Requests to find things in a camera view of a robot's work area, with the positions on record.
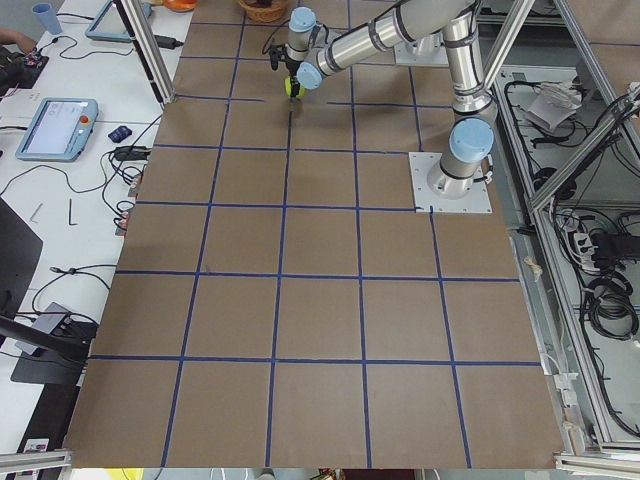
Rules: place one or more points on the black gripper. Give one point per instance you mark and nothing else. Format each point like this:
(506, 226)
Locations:
(292, 69)

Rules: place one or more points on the green apple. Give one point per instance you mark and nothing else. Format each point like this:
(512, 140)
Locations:
(293, 88)

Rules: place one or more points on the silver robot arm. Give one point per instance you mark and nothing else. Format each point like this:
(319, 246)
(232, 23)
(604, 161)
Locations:
(314, 52)

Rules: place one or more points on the wicker basket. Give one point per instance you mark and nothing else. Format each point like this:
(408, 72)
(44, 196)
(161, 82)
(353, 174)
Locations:
(264, 11)

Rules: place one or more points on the black power adapter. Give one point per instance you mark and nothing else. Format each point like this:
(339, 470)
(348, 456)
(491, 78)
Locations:
(166, 42)

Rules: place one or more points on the orange round container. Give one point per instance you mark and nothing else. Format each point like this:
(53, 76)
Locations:
(180, 5)

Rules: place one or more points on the dark blue small pouch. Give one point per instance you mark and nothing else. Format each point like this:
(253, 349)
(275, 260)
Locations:
(119, 134)

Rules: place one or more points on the far blue teach pendant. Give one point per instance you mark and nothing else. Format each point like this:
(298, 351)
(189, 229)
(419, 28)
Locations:
(107, 25)

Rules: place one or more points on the blue teach pendant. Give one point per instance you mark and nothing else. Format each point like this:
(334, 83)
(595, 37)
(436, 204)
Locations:
(107, 25)
(59, 130)

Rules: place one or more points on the near blue teach pendant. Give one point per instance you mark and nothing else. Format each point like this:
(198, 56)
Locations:
(59, 130)

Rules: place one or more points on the black allen key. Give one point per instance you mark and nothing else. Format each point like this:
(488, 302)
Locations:
(70, 213)

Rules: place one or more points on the blue plastic cup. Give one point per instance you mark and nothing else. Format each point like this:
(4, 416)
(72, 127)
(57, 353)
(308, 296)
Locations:
(47, 16)

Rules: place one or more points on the black circuit board box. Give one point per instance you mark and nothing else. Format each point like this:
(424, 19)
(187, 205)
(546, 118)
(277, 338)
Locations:
(20, 70)

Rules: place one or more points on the silver allen key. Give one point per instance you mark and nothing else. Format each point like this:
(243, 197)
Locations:
(34, 214)

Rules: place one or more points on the white power strip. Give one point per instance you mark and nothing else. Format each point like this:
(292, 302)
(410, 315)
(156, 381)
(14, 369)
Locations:
(578, 242)

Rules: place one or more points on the grey usb hub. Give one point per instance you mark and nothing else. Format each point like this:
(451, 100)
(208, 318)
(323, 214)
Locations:
(53, 320)

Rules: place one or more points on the black monitor stand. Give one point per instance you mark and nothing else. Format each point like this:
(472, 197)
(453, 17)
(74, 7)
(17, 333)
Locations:
(43, 358)

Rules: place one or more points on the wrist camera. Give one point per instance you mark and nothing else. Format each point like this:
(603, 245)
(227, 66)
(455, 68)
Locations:
(277, 55)

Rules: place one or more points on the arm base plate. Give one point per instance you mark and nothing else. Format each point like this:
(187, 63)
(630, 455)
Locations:
(436, 192)
(428, 51)

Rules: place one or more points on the aluminium frame post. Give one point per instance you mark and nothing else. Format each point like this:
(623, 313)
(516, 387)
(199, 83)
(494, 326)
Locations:
(147, 49)

